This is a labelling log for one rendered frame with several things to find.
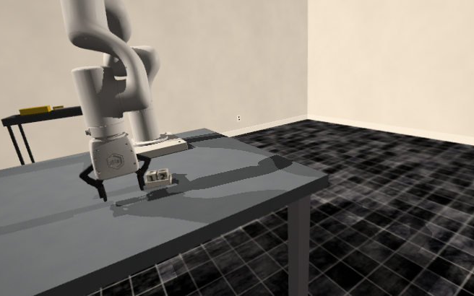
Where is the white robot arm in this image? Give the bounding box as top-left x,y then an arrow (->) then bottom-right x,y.
60,0 -> 168,147

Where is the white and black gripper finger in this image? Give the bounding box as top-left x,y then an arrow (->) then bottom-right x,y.
79,164 -> 107,202
135,154 -> 151,191

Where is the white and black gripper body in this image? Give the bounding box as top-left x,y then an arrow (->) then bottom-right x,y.
89,132 -> 139,180

